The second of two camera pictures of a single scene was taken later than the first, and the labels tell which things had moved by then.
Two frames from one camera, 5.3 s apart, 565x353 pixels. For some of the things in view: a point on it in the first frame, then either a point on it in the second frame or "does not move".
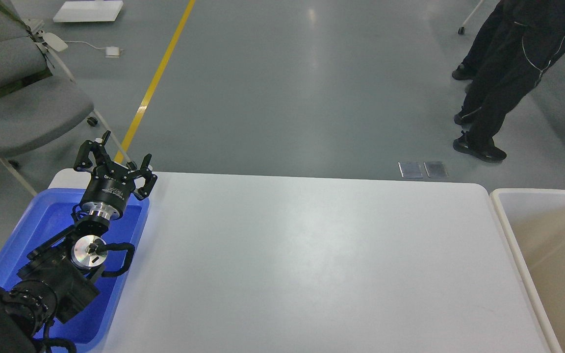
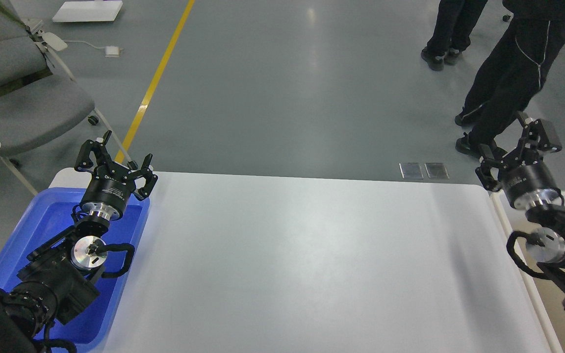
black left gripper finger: x=82 y=162 does not move
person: x=486 y=60 → x=455 y=20
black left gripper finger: x=150 y=178 does not move
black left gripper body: x=110 y=189 does not move
